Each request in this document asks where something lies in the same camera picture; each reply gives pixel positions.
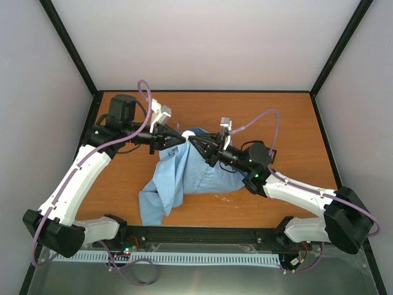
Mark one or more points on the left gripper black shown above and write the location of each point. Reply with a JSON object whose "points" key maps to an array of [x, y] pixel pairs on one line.
{"points": [[159, 138]]}

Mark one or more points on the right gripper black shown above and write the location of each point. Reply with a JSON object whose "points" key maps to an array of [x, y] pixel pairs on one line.
{"points": [[211, 152]]}

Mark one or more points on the dark round brooch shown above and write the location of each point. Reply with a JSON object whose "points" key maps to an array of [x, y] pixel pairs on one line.
{"points": [[187, 134]]}

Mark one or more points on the light blue shirt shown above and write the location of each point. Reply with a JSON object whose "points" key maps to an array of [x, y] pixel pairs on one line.
{"points": [[180, 171]]}

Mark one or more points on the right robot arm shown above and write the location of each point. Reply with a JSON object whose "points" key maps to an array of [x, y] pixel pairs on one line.
{"points": [[340, 217]]}

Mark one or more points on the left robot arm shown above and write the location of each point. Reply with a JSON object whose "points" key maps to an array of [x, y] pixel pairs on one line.
{"points": [[54, 224]]}

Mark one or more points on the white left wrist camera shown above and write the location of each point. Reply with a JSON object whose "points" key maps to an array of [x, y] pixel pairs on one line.
{"points": [[160, 114]]}

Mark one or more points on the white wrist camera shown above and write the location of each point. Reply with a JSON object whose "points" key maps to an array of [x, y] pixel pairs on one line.
{"points": [[226, 127], [160, 114]]}

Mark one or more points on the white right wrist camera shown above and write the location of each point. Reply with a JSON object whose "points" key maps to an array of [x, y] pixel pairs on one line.
{"points": [[226, 127]]}

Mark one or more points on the light blue slotted cable duct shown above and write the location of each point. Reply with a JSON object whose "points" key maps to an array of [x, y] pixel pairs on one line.
{"points": [[177, 259]]}

